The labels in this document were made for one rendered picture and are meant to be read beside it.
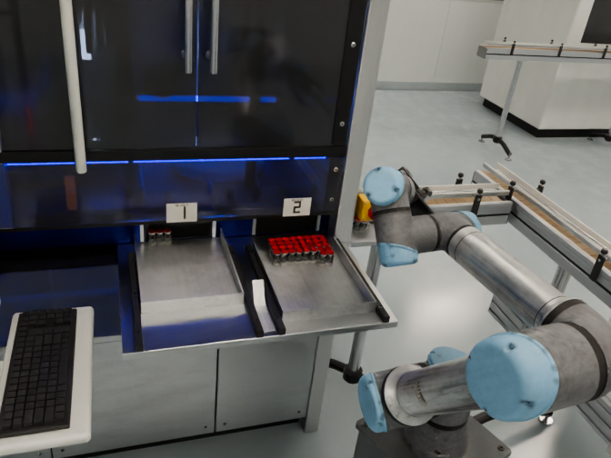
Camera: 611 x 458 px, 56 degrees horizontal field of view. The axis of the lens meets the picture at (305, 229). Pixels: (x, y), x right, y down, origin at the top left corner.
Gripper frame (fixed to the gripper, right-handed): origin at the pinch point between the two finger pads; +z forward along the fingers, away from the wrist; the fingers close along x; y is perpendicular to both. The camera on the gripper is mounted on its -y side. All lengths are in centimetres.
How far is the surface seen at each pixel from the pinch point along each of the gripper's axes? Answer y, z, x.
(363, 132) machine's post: 30.0, 19.7, 2.4
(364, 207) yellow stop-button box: 15.0, 32.8, 17.6
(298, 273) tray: 7.8, 14.2, 41.0
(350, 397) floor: -33, 97, 83
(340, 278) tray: -0.2, 18.5, 32.8
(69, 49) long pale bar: 67, -43, 36
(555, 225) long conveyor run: -22, 78, -25
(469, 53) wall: 196, 563, -97
